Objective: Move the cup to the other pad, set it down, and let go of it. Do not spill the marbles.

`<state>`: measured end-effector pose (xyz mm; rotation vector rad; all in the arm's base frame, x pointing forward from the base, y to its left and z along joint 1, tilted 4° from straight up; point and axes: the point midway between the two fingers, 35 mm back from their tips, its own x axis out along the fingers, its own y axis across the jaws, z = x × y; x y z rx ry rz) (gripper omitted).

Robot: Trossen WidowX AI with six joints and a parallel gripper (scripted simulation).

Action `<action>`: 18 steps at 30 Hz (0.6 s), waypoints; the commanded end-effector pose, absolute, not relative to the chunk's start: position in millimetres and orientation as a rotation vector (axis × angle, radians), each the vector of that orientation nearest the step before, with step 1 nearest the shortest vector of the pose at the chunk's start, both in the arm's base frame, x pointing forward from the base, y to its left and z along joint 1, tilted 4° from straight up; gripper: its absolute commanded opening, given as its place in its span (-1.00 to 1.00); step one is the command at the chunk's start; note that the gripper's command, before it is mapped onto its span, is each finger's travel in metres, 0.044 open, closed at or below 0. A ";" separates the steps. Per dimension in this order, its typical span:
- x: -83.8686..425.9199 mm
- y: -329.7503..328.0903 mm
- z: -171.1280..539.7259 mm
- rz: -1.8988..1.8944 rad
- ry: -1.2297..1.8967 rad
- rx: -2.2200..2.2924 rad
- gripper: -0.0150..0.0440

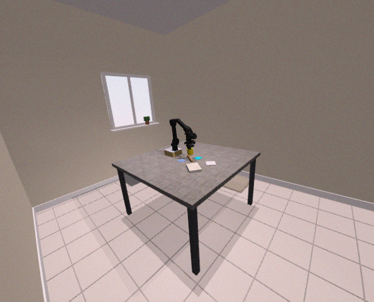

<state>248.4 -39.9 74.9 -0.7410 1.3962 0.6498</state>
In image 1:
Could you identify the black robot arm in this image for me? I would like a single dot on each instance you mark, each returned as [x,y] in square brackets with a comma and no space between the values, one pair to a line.
[188,132]

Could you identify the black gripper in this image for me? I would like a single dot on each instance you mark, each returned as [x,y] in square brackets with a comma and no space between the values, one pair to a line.
[188,143]

